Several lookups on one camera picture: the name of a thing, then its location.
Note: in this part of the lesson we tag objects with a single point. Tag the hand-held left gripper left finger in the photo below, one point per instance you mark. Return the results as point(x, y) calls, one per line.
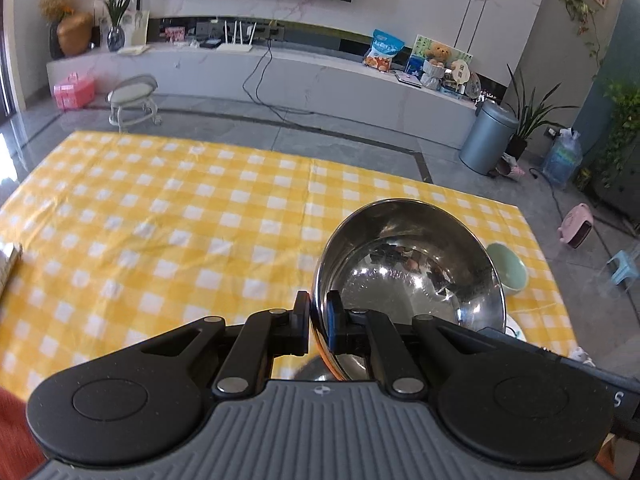
point(303, 322)

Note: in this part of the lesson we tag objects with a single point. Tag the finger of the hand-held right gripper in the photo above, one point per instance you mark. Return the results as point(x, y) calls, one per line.
point(520, 346)

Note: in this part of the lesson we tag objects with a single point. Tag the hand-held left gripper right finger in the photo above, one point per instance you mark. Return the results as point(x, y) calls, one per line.
point(332, 322)

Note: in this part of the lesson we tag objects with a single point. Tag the green ceramic bowl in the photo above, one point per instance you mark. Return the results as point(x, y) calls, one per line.
point(510, 270)

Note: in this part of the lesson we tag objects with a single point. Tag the large stainless steel bowl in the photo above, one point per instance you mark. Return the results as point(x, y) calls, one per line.
point(400, 260)

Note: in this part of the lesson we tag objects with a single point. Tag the white plate with stickers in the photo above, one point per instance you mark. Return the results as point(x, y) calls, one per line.
point(515, 327)

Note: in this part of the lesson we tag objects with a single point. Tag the small blue stool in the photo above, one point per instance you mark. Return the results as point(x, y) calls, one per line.
point(625, 267)

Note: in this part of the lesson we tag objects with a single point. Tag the pink space heater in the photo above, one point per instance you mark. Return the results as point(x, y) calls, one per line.
point(576, 225)

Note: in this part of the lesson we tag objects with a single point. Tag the yellow checked tablecloth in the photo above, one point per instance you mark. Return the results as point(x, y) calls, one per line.
point(175, 220)

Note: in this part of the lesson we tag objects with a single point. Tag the grey cabinet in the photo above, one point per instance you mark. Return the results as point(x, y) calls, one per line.
point(620, 205)

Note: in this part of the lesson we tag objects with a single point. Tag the pink shoes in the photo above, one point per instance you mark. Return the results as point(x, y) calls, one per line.
point(511, 166)

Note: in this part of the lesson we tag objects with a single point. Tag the blue water jug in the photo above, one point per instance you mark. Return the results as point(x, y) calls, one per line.
point(562, 160)

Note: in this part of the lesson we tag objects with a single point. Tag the grey trash can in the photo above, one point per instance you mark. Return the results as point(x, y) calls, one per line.
point(487, 137)

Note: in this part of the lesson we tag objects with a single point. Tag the potted long-leaf plant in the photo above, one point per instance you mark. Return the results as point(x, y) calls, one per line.
point(530, 115)

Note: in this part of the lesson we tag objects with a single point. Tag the bushy green plant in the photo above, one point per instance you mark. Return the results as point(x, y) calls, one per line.
point(622, 130)

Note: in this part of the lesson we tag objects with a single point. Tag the white marble tv console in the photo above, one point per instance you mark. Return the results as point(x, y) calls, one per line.
point(310, 75)

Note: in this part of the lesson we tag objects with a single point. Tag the blue snack bag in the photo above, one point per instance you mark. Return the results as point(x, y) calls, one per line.
point(382, 52)

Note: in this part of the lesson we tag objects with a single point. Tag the teddy bear in basket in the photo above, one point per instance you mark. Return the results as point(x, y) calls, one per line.
point(435, 67)

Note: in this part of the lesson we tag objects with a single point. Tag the round paper fan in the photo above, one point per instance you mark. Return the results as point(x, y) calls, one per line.
point(460, 72)

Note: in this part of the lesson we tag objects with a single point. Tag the green picture board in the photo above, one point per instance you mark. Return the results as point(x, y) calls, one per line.
point(417, 55)

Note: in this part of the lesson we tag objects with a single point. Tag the white round stool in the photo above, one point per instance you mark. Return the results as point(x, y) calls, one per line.
point(132, 97)

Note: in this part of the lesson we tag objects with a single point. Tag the white wifi router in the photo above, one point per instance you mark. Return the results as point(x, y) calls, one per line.
point(235, 42)

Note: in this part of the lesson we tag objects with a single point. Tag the light wooden board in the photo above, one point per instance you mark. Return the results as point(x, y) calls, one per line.
point(7, 272)

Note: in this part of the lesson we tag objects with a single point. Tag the red cloth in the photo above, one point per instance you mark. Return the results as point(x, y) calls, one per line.
point(17, 435)

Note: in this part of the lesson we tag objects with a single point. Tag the white book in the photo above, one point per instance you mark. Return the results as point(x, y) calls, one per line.
point(134, 50)

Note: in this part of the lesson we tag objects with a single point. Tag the pink box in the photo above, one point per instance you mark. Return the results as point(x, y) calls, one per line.
point(74, 91)

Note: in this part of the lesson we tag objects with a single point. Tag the hanging vine plant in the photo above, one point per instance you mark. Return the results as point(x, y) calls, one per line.
point(582, 20)

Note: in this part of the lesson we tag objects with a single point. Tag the green plant in glass vase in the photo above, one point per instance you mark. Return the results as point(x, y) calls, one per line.
point(116, 30)

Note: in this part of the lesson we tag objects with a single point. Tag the brown vase with dried flowers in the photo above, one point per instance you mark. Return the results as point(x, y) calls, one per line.
point(75, 32)

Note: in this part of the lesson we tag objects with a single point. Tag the black vase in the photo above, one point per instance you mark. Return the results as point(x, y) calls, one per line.
point(54, 42)

